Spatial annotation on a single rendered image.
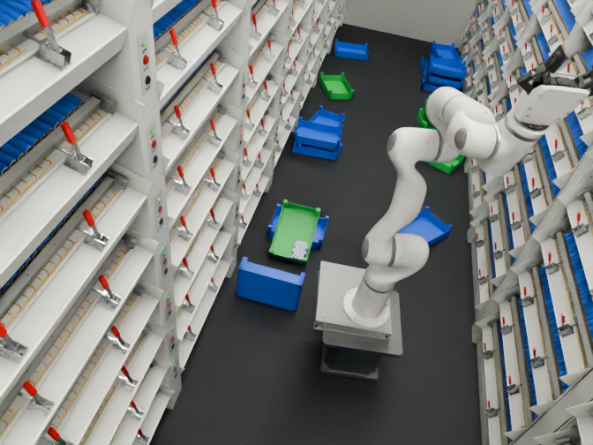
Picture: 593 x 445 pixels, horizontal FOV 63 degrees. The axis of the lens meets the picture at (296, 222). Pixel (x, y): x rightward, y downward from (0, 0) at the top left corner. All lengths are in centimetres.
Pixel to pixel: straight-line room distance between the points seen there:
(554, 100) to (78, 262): 97
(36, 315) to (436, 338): 187
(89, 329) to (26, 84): 59
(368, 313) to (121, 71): 130
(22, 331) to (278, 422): 130
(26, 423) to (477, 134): 106
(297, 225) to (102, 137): 172
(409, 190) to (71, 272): 101
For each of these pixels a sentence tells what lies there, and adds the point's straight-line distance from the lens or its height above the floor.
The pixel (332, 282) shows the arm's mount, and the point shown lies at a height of 35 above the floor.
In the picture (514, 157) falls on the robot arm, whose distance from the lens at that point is 115.
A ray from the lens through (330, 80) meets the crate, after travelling 422.
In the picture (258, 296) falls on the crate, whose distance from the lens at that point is 232.
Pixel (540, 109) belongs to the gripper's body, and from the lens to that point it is 106.
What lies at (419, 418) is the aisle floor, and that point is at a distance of 221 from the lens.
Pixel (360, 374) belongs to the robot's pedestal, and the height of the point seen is 2.
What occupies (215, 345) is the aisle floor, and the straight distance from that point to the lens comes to 222.
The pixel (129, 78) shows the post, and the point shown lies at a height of 141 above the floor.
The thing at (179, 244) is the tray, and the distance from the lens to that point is 160.
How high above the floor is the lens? 188
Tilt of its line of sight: 43 degrees down
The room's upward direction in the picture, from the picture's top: 10 degrees clockwise
